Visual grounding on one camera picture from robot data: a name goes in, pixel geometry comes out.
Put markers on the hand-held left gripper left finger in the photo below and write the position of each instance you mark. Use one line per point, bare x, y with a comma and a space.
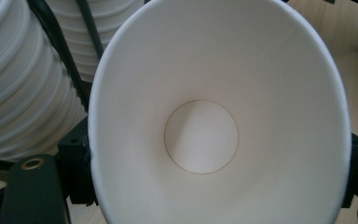
74, 168

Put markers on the wooden rack with black rods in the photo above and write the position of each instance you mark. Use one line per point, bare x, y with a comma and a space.
59, 46

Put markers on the white paper cup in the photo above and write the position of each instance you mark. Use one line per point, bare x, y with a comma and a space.
205, 77

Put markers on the stack of white cups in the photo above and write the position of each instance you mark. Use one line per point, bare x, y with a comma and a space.
74, 34
18, 87

